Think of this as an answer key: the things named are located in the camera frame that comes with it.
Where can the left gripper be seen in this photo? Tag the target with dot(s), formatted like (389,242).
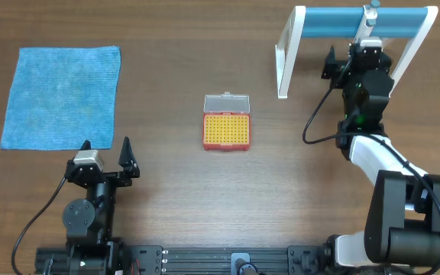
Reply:
(101,178)

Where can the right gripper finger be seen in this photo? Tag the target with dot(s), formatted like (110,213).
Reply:
(330,66)

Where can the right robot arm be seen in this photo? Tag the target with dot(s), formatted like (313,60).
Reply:
(373,156)

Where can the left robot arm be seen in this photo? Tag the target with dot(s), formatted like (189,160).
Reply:
(78,218)

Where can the white and blue stand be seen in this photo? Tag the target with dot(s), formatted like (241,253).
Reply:
(292,46)

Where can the white pipette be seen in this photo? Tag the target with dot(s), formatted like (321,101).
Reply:
(369,17)

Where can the blue cloth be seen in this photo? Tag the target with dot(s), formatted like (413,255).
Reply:
(61,97)

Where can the red and yellow tip box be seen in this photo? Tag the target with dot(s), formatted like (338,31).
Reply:
(226,130)

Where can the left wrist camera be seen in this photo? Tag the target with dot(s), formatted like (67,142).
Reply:
(88,159)

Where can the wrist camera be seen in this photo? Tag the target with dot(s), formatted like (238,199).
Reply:
(88,159)
(371,42)

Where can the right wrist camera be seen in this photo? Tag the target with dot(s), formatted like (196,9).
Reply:
(371,42)

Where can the mounting rail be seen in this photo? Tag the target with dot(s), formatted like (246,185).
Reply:
(204,260)

